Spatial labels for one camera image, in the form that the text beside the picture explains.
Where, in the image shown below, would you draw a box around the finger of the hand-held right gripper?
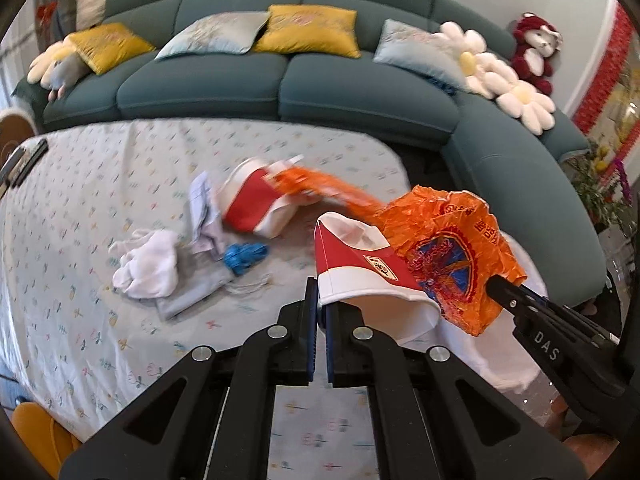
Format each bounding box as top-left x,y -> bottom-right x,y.
522,287 -> 620,345
486,275 -> 551,328

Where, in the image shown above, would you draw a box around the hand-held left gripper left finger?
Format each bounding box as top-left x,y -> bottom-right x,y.
59,280 -> 321,480

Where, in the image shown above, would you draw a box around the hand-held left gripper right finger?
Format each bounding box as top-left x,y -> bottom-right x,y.
322,300 -> 588,480

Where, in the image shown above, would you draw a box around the orange plastic bag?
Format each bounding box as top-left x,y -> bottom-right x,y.
375,185 -> 527,337

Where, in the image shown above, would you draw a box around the red and white paper cup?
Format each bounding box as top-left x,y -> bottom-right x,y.
314,211 -> 441,346
220,156 -> 306,238

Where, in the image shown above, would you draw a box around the white cotton glove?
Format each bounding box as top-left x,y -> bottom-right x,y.
111,228 -> 179,300

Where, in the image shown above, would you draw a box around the blue crumpled plastic piece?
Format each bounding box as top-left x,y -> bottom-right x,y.
223,241 -> 269,277

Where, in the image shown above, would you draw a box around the potted flowers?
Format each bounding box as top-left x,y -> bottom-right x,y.
570,145 -> 637,226

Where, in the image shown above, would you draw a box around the orange snack wrapper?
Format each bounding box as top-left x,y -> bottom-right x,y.
272,165 -> 386,213

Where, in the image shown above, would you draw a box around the pale crumpled paper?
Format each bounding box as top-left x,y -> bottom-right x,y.
187,171 -> 226,256

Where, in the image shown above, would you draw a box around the white flower cushion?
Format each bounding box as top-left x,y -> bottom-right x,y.
495,80 -> 557,136
432,21 -> 518,100

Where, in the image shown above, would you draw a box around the teal sofa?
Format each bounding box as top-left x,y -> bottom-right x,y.
12,0 -> 608,306

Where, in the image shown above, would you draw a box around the red teddy bear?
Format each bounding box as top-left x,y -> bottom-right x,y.
510,12 -> 563,95

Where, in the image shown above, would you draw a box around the floral printed tablecloth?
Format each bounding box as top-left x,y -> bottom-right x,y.
0,119 -> 551,480

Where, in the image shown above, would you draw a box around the light blue cushion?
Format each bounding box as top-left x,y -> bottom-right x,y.
155,11 -> 271,61
374,19 -> 468,93

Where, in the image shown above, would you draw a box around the yellow stool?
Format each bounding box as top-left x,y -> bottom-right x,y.
10,402 -> 81,478

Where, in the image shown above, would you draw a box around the yellow cushion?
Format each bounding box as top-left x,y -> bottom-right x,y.
67,22 -> 157,76
252,4 -> 362,58

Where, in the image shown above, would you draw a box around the black remote control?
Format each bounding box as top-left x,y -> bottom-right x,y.
0,139 -> 49,188

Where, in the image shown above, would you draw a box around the round wooden stool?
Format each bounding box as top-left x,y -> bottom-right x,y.
0,107 -> 37,161

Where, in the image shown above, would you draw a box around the white and grey plush toy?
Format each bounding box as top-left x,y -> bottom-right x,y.
27,40 -> 83,101

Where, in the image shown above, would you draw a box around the grey drawstring pouch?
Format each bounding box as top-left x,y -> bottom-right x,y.
156,255 -> 273,321

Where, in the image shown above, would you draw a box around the red wall decoration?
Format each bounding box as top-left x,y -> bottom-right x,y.
572,0 -> 637,136

